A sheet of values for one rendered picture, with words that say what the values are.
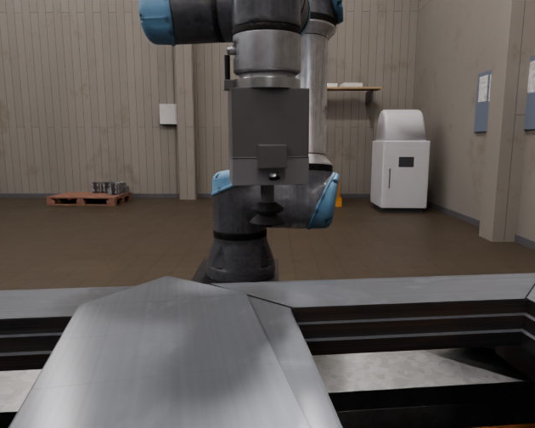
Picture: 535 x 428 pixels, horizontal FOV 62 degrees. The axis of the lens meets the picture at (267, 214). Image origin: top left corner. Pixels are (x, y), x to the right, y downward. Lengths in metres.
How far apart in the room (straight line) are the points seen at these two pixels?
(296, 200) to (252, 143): 0.40
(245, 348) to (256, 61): 0.28
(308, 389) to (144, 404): 0.11
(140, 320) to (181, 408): 0.16
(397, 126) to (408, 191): 0.96
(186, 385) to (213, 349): 0.06
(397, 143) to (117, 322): 6.38
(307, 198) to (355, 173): 7.55
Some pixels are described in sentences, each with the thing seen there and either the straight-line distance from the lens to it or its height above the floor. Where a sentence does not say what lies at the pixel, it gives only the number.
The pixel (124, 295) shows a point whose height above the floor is 0.86.
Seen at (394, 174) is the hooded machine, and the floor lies 0.57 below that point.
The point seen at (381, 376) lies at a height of 0.68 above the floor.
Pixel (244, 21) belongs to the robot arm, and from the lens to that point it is 0.49.
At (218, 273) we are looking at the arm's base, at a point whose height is 0.77.
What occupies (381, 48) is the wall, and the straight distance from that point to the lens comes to 8.63.
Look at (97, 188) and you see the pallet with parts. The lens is 8.36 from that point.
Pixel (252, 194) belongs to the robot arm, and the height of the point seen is 0.93.
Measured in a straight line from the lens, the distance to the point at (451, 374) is 0.78.
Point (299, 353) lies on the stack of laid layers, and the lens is 0.38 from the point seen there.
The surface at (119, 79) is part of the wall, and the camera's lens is 8.78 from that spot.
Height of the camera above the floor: 1.03
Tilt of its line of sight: 9 degrees down
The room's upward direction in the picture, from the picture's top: straight up
